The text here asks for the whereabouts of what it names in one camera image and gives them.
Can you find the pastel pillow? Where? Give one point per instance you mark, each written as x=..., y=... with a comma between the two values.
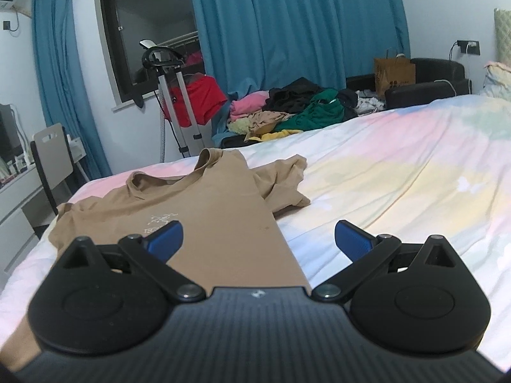
x=497, y=81

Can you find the blue curtain right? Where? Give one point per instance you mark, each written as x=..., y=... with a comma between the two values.
x=250, y=45

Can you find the pink garment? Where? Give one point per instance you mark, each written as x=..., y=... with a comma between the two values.
x=249, y=104

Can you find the wall power outlet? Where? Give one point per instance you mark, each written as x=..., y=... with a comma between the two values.
x=469, y=47

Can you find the green garment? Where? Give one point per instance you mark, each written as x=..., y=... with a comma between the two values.
x=326, y=108

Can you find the pastel tie-dye bed sheet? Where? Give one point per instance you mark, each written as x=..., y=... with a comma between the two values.
x=440, y=168

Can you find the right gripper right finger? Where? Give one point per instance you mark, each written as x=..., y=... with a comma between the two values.
x=409, y=298

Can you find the brown paper bag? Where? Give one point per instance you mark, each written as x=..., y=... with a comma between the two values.
x=392, y=72

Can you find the yellow garment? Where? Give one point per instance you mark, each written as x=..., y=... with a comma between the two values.
x=278, y=135

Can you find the black garment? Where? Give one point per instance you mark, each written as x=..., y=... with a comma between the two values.
x=295, y=97

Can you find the beige garment on pile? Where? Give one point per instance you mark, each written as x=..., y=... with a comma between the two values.
x=263, y=122

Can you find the dark window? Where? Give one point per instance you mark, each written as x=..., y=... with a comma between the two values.
x=165, y=22

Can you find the blue curtain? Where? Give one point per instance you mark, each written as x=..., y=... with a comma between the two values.
x=250, y=45
x=61, y=85

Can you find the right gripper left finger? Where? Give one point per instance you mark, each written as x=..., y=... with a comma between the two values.
x=104, y=299

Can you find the blue curtain left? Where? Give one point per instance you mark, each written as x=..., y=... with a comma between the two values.
x=61, y=85

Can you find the black sofa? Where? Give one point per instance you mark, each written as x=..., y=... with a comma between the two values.
x=436, y=79

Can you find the quilted headboard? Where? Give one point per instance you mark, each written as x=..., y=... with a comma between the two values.
x=503, y=35

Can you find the tan t-shirt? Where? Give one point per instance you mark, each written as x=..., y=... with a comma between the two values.
x=233, y=248

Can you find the red garment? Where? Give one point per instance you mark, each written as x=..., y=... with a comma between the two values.
x=206, y=97

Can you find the grey chair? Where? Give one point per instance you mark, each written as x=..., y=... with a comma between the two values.
x=56, y=157

